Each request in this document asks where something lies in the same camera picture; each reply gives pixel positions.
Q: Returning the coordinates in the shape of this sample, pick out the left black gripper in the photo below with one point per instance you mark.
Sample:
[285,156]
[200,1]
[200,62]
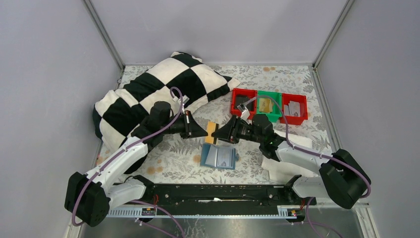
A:
[191,128]

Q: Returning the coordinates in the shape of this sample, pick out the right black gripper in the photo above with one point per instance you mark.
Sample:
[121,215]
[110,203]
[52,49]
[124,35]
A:
[230,131]

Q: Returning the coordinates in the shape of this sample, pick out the blue card holder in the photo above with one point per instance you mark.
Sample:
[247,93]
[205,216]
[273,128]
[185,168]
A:
[219,157]

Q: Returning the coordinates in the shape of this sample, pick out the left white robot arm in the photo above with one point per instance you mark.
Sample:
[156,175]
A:
[90,196]

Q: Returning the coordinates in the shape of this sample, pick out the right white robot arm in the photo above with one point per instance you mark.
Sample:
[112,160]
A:
[338,176]

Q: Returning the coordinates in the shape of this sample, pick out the black cards in bin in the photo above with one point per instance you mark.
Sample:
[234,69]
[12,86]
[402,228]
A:
[241,99]

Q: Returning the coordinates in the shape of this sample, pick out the gold cards in bin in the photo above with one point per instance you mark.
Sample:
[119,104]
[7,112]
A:
[265,105]

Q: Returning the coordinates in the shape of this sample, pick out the white cards in bin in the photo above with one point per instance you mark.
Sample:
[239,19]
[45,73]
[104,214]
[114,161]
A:
[292,109]

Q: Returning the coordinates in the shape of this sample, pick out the floral table cloth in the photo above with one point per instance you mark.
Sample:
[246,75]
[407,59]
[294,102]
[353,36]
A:
[177,160]

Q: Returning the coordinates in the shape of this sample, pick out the left red plastic bin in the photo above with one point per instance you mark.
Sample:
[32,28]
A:
[248,93]

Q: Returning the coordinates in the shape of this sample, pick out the red plastic bin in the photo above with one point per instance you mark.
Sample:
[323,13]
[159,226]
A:
[286,98]
[248,93]

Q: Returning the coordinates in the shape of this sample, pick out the black white checkered pillow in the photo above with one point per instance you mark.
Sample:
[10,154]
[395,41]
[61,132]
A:
[120,111]

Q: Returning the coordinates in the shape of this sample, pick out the green plastic bin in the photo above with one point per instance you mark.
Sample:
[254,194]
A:
[276,114]

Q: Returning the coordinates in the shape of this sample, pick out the white folded towel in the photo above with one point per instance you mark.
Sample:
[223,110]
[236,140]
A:
[282,172]

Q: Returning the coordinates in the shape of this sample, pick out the right red plastic bin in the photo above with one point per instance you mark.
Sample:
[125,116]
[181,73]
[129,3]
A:
[286,98]

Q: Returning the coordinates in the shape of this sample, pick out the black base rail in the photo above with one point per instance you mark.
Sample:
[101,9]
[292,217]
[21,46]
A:
[222,199]

